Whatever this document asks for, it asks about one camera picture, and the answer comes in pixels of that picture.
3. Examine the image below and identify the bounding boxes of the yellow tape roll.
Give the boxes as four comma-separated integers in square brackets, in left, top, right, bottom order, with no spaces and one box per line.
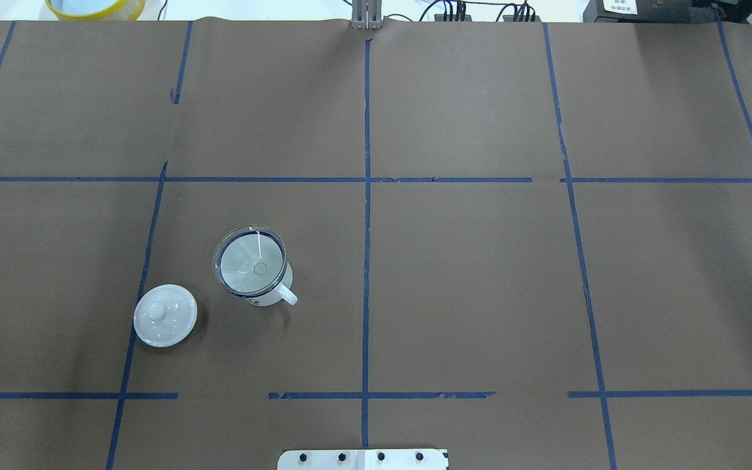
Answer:
[44,0,147,21]

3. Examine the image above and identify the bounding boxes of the clear glass funnel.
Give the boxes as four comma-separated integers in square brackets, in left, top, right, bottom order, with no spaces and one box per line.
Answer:
[213,225,289,300]

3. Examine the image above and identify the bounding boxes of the white enamel mug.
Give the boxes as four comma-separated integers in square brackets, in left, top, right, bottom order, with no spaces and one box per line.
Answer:
[245,262,298,307]

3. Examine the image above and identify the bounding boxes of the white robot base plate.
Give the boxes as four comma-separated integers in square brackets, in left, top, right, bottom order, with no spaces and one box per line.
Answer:
[277,448,450,469]

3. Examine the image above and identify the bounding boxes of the aluminium frame post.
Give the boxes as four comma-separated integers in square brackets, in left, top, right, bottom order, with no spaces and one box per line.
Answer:
[347,0,384,30]

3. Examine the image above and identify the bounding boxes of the white ceramic lid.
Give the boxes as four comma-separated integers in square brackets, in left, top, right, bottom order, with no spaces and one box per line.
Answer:
[133,285,199,348]

